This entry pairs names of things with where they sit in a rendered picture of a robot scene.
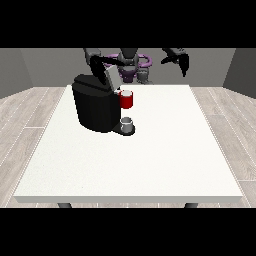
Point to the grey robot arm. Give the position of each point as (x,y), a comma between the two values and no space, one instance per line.
(178,50)
(92,52)

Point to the red pod holder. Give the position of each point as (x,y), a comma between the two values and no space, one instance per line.
(126,100)

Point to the black coffee machine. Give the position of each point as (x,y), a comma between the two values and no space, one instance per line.
(95,106)

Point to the pale grey machine lid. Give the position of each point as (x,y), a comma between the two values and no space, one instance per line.
(113,77)

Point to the small grey coffee pod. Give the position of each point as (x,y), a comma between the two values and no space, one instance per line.
(142,76)

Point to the small grey cup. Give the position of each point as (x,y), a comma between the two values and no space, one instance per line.
(126,125)

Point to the grey robot trunk purple rings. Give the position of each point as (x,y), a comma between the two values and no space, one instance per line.
(128,61)

